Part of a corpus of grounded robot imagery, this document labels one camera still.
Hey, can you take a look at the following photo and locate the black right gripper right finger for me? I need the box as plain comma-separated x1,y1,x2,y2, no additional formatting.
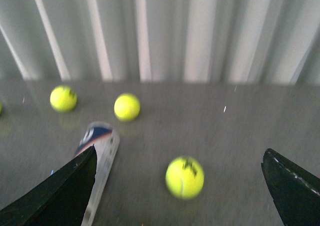
261,148,320,225

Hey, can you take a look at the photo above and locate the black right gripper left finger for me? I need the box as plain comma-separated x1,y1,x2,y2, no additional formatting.
0,146,97,225

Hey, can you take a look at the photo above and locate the clear blue tennis ball can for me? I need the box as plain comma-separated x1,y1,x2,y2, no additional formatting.
75,121,120,225

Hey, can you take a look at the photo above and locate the yellow tennis ball far left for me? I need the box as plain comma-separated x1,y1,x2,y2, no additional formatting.
49,85,78,113

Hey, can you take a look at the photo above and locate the yellow tennis ball near right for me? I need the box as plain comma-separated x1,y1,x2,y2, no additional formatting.
165,156,205,200

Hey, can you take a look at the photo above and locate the yellow tennis ball middle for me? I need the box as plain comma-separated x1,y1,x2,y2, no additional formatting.
114,93,141,122

